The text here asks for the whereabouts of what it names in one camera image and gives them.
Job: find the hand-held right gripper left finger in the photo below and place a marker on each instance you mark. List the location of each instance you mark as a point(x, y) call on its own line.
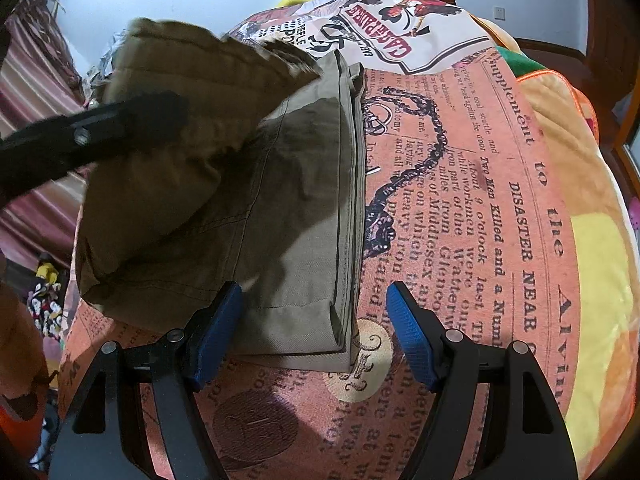
point(215, 340)

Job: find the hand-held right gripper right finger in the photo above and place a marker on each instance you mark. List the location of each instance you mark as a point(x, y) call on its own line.
point(412, 340)

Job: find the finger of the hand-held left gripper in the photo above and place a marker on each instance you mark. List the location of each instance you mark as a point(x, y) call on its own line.
point(115, 122)

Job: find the olive green pants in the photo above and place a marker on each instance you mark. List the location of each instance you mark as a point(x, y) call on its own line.
point(300, 210)

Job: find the newspaper printed blanket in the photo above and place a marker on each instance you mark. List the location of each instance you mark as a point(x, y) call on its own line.
point(450, 260)

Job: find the striped red curtain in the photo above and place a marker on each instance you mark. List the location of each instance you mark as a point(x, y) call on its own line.
point(35, 85)

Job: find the cartoon printed cloth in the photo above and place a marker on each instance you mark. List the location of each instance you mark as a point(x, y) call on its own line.
point(47, 300)

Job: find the orange brown cloth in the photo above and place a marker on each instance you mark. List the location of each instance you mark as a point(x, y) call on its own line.
point(20, 350)

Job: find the colourful plush blanket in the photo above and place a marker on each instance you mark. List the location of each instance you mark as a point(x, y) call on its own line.
point(575, 170)

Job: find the wooden door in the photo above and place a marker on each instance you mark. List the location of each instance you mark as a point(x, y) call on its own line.
point(610, 25)

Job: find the white wall socket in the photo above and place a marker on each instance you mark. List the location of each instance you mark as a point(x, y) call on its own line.
point(498, 13)

